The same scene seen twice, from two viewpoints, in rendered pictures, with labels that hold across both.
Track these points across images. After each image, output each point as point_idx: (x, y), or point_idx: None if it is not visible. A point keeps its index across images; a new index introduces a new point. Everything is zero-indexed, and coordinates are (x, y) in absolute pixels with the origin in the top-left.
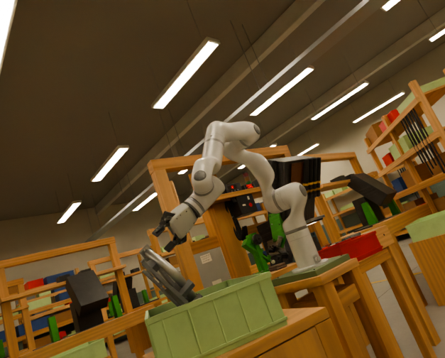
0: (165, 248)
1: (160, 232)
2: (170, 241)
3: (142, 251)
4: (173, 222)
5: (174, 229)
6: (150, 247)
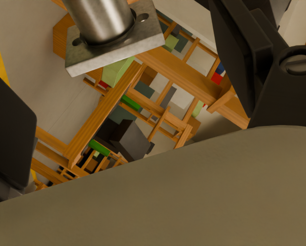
0: (30, 113)
1: (239, 6)
2: (25, 185)
3: (150, 4)
4: None
5: (163, 153)
6: (130, 41)
